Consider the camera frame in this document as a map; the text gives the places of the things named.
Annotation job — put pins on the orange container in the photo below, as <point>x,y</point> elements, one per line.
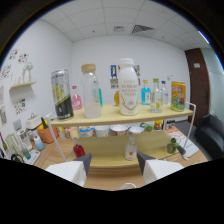
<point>46,135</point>

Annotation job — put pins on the white scale with green cup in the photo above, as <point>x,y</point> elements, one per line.
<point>30,157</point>

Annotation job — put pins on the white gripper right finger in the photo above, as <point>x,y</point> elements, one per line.
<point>156,168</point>

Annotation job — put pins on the white notebook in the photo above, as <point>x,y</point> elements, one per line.
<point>190,146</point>

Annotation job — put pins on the green glass with limes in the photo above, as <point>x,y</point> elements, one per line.
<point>172,146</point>

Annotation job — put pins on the clear bottle red label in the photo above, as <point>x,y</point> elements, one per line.
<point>130,151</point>

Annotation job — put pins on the white milk bottle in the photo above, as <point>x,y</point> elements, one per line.
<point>128,90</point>

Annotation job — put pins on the red liquid bottle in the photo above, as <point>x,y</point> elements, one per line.
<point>79,150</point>

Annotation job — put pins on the small teal bottle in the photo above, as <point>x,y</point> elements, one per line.
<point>101,98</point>

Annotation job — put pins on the white figurine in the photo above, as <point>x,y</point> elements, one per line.
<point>28,71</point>

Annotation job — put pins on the yellow colourful can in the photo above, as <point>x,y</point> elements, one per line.
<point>178,96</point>

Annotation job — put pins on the small blue bottle yellow cap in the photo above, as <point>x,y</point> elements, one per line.
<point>145,95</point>

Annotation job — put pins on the brown door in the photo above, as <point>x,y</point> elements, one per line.
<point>200,83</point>

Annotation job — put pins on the clear bottle blue cap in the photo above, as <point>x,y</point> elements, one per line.
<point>165,95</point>

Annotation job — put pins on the black office chair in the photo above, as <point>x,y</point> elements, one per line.
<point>211,133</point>

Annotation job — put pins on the wooden wall shelf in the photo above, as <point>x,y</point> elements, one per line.
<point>22,85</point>

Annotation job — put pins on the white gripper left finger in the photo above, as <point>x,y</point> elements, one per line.
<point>71,171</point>

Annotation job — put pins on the small pink bottle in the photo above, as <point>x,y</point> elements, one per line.
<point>77,101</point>

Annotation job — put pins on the two-tier wooden shelf rack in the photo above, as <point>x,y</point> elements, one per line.
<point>143,117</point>

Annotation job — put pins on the clear bottle green cap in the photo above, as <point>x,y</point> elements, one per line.
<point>156,98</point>

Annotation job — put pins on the tall clear bottle cork lid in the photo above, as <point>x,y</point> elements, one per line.
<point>91,96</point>

